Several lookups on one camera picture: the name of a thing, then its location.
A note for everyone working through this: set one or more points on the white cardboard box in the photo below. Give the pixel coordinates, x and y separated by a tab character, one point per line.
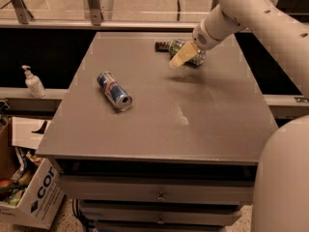
29	193

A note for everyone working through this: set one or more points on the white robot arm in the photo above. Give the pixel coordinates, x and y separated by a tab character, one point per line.
281	190

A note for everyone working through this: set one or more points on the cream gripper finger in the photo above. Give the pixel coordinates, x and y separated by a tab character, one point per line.
188	51

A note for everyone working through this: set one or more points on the white pump dispenser bottle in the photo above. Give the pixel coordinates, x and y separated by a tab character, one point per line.
33	83

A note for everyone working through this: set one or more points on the green soda can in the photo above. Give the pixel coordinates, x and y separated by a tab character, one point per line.
177	44

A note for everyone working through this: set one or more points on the grey metal railing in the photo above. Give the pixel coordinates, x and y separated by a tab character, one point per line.
132	15

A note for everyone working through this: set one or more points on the blue silver redbull can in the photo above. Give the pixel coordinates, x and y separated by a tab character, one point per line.
119	98

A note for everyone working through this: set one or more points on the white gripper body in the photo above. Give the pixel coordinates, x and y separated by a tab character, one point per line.
203	38

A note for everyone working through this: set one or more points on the grey drawer cabinet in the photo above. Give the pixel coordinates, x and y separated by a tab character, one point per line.
182	158

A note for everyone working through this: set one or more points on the dark brown snack bar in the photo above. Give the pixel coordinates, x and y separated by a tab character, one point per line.
162	46

